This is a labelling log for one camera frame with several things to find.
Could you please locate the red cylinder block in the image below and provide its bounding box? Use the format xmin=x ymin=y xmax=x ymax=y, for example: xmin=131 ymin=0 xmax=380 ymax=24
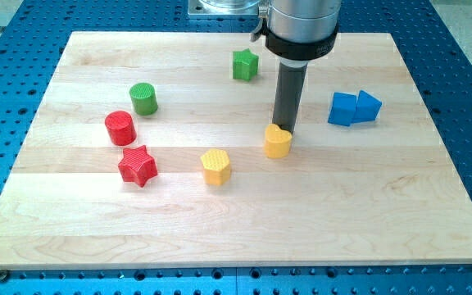
xmin=104 ymin=111 xmax=137 ymax=146

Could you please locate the blue cube block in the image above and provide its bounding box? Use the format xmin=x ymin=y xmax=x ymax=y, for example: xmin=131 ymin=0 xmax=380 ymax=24
xmin=328 ymin=92 xmax=356 ymax=126

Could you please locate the green cylinder block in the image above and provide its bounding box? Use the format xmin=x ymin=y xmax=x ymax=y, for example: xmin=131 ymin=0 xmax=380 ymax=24
xmin=129 ymin=82 xmax=158 ymax=116

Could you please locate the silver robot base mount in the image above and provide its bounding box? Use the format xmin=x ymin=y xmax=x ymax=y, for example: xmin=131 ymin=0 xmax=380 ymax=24
xmin=188 ymin=0 xmax=260 ymax=17

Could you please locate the blue triangle block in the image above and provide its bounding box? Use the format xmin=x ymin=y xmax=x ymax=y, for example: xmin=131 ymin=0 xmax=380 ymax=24
xmin=352 ymin=90 xmax=383 ymax=123

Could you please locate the red star block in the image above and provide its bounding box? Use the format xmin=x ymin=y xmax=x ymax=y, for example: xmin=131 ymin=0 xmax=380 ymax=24
xmin=118 ymin=145 xmax=158 ymax=188

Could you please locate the yellow heart block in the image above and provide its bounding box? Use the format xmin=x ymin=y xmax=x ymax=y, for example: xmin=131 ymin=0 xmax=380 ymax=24
xmin=264 ymin=124 xmax=293 ymax=159

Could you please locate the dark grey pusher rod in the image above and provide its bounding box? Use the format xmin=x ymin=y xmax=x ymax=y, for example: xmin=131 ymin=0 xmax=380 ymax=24
xmin=272 ymin=58 xmax=308 ymax=134

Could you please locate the yellow hexagon block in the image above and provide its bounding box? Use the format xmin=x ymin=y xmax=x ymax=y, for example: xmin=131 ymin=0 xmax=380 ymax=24
xmin=200 ymin=148 xmax=231 ymax=185

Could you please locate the light wooden board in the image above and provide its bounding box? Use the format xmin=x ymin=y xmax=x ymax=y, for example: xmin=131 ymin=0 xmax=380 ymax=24
xmin=0 ymin=31 xmax=472 ymax=270

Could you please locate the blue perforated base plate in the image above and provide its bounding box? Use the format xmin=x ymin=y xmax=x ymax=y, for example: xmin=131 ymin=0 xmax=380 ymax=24
xmin=0 ymin=0 xmax=472 ymax=294

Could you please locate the green star block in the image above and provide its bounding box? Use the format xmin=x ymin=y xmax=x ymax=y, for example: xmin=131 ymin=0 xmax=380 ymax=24
xmin=233 ymin=48 xmax=259 ymax=81

